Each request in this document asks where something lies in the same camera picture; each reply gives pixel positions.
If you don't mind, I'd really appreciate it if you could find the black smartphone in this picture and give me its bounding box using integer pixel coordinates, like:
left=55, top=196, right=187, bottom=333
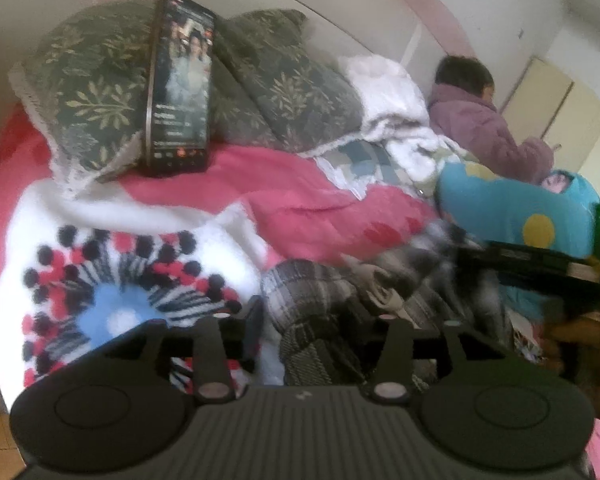
left=144, top=0, right=217, bottom=178

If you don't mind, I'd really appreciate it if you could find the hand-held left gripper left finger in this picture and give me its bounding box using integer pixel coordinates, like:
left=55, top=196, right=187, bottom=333
left=100, top=297, right=263, bottom=405

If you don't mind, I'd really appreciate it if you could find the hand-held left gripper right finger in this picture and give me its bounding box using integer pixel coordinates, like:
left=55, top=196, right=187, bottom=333
left=372, top=317, right=501, bottom=403

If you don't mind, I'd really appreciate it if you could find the green leaf lace-edged pillow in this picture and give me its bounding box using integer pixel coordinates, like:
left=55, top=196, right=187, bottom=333
left=7, top=0, right=161, bottom=198

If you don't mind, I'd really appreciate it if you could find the blue cushion with yellow dot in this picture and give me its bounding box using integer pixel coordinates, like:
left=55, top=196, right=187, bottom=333
left=434, top=162, right=600, bottom=321

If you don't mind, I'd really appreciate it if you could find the white fluffy blanket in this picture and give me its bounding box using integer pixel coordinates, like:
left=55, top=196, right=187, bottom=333
left=336, top=54, right=463, bottom=188

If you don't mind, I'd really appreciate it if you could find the pink floral bedsheet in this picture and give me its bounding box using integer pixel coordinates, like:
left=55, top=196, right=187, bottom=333
left=0, top=102, right=446, bottom=391

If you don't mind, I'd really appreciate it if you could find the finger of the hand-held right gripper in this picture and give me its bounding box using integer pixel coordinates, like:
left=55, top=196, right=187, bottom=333
left=455, top=240, right=506, bottom=286

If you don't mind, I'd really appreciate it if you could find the cream wardrobe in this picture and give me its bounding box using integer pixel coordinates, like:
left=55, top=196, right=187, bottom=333
left=500, top=57, right=600, bottom=203

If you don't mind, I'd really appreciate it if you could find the black white plaid shirt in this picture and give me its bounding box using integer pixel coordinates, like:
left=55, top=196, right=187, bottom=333
left=260, top=220, right=516, bottom=388

